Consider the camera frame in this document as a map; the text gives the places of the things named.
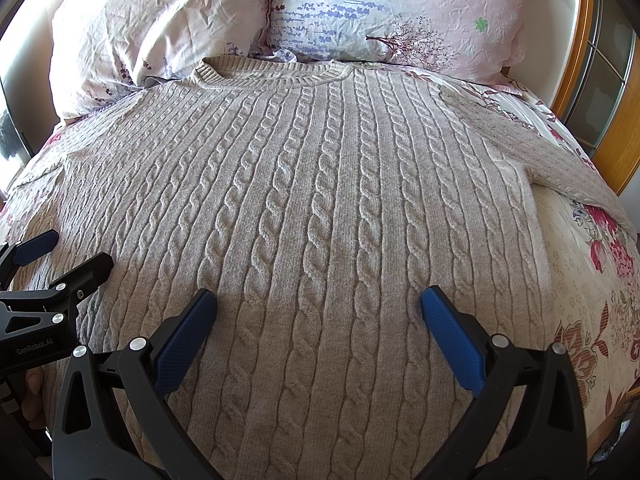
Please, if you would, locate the beige cable-knit sweater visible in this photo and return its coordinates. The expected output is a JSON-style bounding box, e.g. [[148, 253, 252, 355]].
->
[[0, 55, 638, 480]]

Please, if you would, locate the cream red floral bedsheet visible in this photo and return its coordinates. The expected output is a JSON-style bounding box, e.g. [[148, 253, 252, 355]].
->
[[0, 62, 640, 461]]

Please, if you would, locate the pink floral left pillow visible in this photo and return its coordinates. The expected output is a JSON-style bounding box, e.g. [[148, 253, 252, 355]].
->
[[49, 0, 270, 120]]

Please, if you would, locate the pink blue floral right pillow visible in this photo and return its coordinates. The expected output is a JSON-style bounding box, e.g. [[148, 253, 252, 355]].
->
[[268, 0, 526, 84]]

